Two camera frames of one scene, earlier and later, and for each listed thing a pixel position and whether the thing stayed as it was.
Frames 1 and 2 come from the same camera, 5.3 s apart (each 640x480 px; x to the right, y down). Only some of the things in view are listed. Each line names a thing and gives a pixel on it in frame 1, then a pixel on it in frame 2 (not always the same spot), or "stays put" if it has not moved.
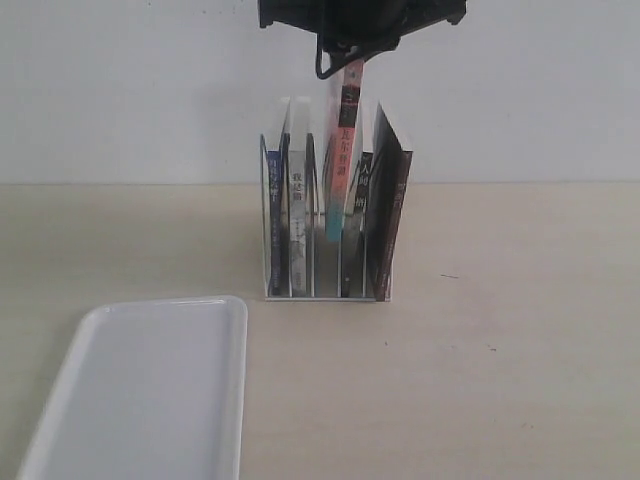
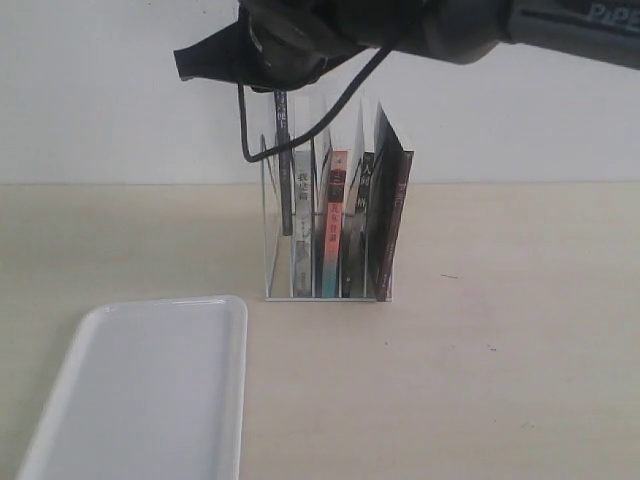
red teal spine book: (351, 102) to (335, 213)
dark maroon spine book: (391, 181) stays put
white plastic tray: (147, 390) stays put
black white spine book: (356, 228) stays put
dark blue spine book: (275, 172) to (281, 117)
